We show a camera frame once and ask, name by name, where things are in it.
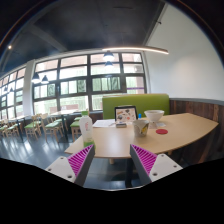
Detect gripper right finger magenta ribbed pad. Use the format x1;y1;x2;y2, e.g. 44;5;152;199
130;144;182;185

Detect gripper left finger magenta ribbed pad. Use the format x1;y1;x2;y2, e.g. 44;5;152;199
46;145;95;186

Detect red round coaster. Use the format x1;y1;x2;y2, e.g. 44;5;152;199
156;129;168;134

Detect wooden chair green seat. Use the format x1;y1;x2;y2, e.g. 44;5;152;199
41;113;63;142
25;115;41;138
70;117;80;140

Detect clear bottle, green cap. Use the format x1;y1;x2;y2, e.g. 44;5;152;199
79;111;95;147

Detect white ceramic bowl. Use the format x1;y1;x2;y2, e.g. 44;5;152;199
145;110;164;122

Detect background dining table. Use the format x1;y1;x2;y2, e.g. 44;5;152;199
50;109;78;140

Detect white paper sheets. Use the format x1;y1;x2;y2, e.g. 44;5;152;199
93;119;115;128

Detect black-framed menu stand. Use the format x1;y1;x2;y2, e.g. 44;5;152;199
115;105;138;123

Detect green upholstered booth bench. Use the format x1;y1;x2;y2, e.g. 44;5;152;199
102;94;170;119

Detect wooden chair far left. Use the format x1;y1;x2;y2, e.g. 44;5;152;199
4;119;19;137

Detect pendant lamp left pair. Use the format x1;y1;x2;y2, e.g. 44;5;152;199
32;72;49;84

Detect pendant lamp centre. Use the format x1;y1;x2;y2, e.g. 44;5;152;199
103;51;114;62

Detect long curved ceiling light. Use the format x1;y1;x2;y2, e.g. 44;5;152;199
102;46;169;55

